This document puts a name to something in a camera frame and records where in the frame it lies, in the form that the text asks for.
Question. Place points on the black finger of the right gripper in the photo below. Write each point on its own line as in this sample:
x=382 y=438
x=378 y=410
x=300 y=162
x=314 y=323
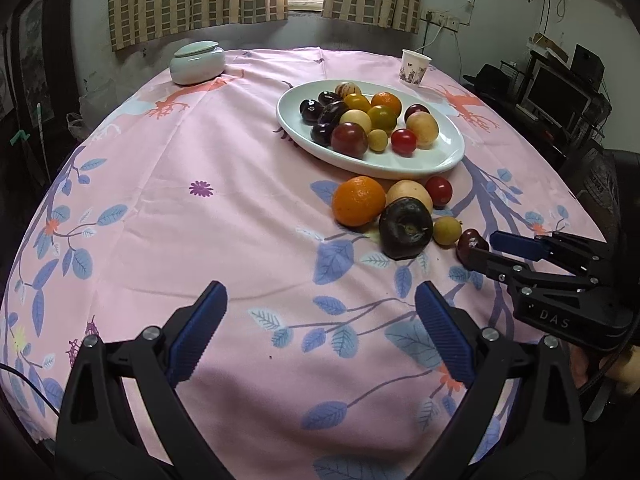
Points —
x=518 y=274
x=570 y=252

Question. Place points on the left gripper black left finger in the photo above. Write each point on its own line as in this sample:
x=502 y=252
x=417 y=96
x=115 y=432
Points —
x=97 y=436

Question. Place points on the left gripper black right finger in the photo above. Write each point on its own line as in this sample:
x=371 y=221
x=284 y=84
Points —
x=519 y=417

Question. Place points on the dark red plum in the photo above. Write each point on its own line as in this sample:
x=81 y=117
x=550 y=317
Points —
x=469 y=243
x=349 y=139
x=415 y=108

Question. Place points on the small tan longan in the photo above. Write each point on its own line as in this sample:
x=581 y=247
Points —
x=377 y=140
x=447 y=231

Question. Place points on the large dark purple fruit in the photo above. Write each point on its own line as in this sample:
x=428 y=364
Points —
x=405 y=228

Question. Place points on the large orange mandarin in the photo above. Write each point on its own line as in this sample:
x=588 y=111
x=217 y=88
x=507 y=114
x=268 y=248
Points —
x=358 y=201

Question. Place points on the yellow orange citrus fruit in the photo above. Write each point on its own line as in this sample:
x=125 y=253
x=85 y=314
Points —
x=357 y=101

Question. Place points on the small dark purple plum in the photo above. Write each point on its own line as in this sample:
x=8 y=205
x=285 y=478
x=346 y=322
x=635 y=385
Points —
x=326 y=98

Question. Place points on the large white plate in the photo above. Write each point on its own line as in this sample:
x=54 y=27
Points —
x=446 y=152

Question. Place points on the tan pear on cloth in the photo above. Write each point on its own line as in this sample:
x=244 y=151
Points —
x=411 y=189

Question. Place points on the black computer monitor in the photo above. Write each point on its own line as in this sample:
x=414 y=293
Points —
x=551 y=96

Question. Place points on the tan pear on plate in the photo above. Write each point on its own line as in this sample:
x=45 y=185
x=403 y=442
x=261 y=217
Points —
x=424 y=126

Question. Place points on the red cherry tomato on plate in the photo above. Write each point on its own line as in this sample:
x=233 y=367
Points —
x=404 y=142

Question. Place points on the dark red plum back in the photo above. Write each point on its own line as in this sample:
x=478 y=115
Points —
x=415 y=108

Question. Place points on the small tan longan on plate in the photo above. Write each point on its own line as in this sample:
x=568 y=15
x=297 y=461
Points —
x=377 y=140

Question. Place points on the greenish yellow tomato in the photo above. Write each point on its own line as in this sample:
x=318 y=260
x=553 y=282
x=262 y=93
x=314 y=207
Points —
x=382 y=117

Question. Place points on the pink patterned tablecloth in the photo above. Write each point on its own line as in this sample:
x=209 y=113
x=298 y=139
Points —
x=320 y=368

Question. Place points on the dark red plum front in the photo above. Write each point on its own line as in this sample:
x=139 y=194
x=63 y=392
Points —
x=349 y=139

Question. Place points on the orange fruit on plate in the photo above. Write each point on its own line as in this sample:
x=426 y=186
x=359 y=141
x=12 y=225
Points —
x=389 y=100

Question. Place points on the white paper cup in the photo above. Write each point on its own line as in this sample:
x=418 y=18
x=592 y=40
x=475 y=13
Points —
x=413 y=67

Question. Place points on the pale yellow round fruit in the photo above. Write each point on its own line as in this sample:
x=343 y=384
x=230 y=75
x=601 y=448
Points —
x=357 y=117

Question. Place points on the dark plum front left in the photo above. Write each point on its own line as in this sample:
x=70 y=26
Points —
x=329 y=119

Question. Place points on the striped pepino melon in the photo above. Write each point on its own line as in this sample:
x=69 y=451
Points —
x=346 y=88

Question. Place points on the celadon lidded jar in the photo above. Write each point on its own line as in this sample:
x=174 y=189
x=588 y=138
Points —
x=197 y=62

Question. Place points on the wall power socket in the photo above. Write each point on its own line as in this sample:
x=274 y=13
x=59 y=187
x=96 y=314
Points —
x=442 y=19

